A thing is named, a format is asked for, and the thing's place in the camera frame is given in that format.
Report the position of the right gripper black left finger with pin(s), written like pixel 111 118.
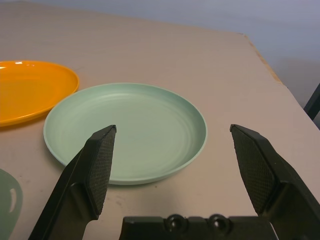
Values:
pixel 75 190

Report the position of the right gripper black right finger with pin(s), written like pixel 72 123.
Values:
pixel 282 190

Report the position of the yellow plastic plate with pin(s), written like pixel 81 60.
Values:
pixel 30 92

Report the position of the pale green plastic tray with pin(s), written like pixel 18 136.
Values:
pixel 5 190

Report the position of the pale green plastic plate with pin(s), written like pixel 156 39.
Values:
pixel 150 120

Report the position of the side table with black frame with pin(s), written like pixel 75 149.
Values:
pixel 313 105

